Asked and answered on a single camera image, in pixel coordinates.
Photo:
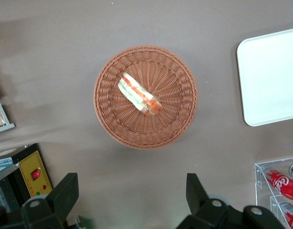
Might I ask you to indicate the triangular sandwich with red filling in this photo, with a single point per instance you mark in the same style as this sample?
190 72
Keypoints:
139 94

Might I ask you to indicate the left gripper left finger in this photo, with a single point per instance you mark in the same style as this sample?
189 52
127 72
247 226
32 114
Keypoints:
53 205

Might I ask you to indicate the black food warmer yellow panel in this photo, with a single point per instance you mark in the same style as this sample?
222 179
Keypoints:
33 171

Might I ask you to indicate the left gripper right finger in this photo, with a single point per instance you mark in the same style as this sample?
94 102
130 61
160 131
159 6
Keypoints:
203 210

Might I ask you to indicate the round brown wicker basket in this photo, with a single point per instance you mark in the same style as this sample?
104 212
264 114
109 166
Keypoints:
174 119

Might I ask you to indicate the cream rectangular plastic tray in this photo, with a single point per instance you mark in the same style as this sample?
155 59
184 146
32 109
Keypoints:
270 78

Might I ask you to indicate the clear acrylic bottle rack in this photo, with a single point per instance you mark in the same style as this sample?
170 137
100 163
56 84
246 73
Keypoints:
261 190

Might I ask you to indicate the white snack display tray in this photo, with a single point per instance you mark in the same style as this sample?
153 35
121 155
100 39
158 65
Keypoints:
4 125

